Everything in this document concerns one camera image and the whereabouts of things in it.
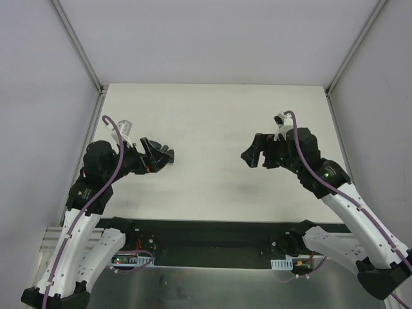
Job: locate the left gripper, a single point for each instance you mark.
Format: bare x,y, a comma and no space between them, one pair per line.
145,158

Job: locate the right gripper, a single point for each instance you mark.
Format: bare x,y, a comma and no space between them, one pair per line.
268,151

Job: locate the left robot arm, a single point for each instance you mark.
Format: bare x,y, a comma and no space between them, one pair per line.
72,272

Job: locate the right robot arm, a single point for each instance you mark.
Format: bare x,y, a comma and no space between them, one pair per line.
380,261

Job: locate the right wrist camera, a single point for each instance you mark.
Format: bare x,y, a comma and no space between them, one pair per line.
284,123

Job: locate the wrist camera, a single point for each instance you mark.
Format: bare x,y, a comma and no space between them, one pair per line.
124,127
284,123

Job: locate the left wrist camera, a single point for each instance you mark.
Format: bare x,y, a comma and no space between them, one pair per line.
124,127

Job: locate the left aluminium corner post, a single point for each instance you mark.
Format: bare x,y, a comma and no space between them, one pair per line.
77,45

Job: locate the aluminium corner post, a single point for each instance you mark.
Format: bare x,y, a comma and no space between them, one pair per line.
361,36
77,45

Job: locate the left white cable duct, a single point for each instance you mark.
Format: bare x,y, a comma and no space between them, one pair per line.
121,260

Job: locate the white cable duct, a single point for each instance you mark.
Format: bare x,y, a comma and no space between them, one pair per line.
282,264
121,260

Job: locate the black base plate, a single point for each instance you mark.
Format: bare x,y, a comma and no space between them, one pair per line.
214,244

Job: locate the right white cable duct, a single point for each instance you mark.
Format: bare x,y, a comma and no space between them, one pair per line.
282,264

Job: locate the aluminium frame rail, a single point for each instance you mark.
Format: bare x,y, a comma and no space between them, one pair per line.
52,235

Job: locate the right aluminium corner post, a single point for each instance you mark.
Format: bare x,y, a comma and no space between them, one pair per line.
361,36

